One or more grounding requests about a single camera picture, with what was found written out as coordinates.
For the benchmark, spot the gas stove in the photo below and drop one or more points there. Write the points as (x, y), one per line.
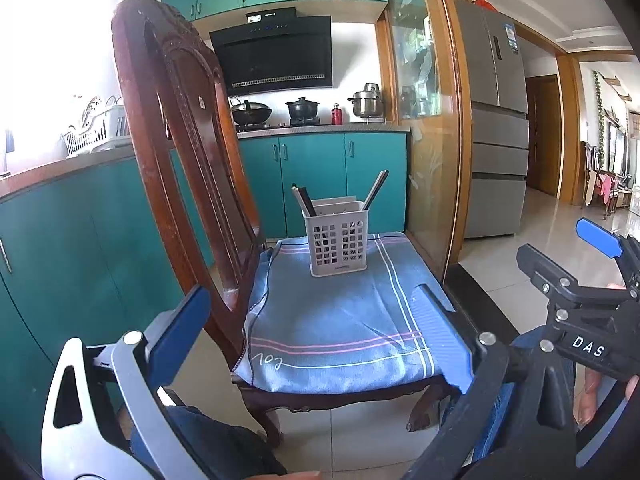
(300, 123)

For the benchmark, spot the grey refrigerator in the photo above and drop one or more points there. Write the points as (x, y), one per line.
(492, 125)

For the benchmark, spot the red bottle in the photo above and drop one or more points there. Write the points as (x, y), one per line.
(337, 115)

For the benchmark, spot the black wok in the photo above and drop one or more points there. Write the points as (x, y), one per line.
(252, 112)

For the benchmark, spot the blue striped cloth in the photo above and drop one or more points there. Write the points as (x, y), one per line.
(340, 320)

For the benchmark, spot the black cooking pot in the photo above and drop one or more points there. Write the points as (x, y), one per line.
(302, 109)

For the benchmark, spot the black range hood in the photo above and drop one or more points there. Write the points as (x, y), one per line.
(275, 55)

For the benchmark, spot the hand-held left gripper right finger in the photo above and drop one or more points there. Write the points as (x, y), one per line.
(445, 342)

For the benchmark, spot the dark brown chopstick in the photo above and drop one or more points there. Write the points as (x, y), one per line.
(371, 192)

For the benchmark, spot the cream chopstick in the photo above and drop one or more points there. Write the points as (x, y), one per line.
(302, 197)

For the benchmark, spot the person's right hand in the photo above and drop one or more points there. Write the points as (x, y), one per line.
(587, 400)

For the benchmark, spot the wooden chair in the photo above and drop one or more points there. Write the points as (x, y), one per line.
(180, 125)

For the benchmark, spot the brown wooden door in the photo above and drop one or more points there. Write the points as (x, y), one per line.
(545, 135)

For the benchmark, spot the white dish rack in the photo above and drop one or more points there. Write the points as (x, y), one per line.
(97, 132)

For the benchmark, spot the kitchen countertop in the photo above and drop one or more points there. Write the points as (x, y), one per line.
(350, 127)

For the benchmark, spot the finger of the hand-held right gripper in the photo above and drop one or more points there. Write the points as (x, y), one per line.
(550, 272)
(600, 237)

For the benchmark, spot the white plastic utensil basket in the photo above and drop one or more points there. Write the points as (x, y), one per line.
(336, 245)

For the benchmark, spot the bundle of mixed chopsticks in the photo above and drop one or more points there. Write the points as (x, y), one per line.
(380, 185)

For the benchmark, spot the wooden framed glass door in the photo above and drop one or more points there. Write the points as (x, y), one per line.
(425, 125)

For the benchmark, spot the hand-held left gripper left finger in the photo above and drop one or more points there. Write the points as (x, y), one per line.
(185, 321)

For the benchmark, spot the green hanging garland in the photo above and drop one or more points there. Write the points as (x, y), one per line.
(599, 115)

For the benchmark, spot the stainless steel pot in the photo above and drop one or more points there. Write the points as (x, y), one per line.
(367, 102)

